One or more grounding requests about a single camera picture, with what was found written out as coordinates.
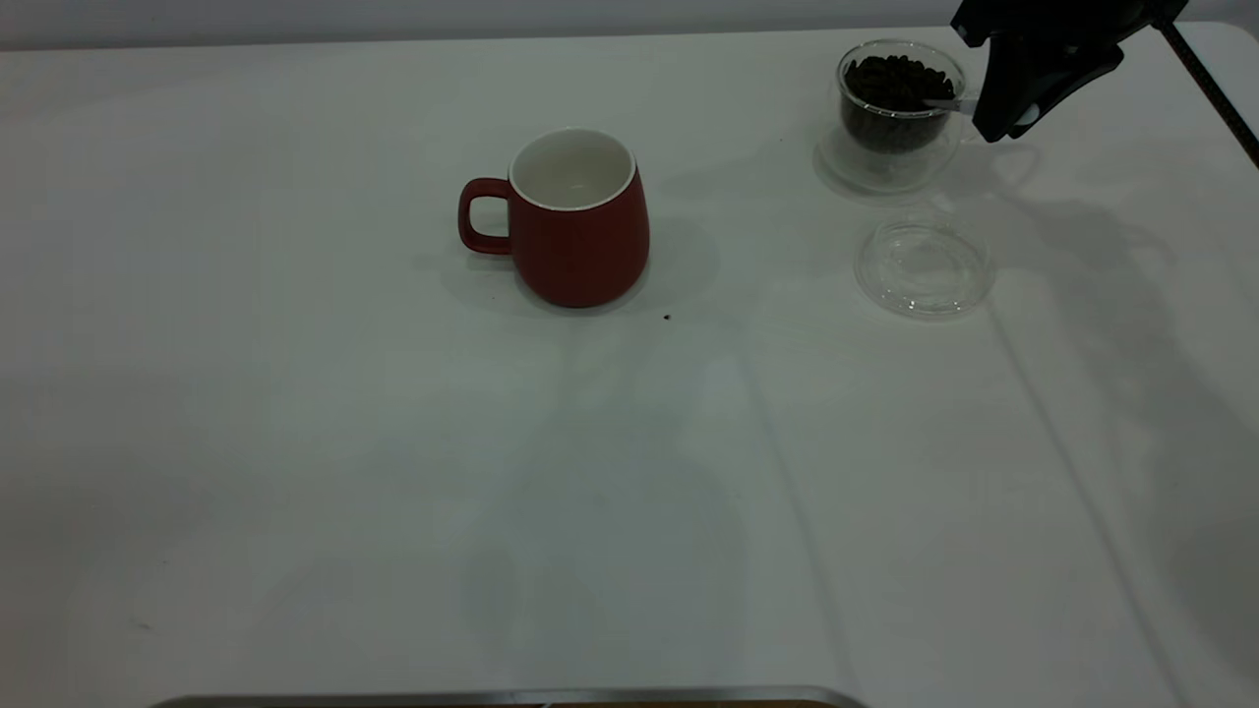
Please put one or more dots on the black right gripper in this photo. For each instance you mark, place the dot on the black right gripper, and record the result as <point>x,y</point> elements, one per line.
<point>1062,20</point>

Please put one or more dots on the clear glass cup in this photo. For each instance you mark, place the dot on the clear glass cup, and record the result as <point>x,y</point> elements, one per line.
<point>885,167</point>

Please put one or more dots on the red ceramic mug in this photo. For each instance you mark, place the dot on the red ceramic mug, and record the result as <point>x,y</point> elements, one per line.
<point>580,246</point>

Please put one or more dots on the dark coffee beans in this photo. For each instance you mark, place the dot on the dark coffee beans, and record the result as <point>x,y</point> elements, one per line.
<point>890,108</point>

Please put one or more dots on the clear glass saucer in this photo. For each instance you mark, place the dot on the clear glass saucer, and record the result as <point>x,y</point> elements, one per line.
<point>925,270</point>

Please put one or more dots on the grey metal tray edge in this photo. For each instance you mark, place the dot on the grey metal tray edge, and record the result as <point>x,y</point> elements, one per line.
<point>492,699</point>

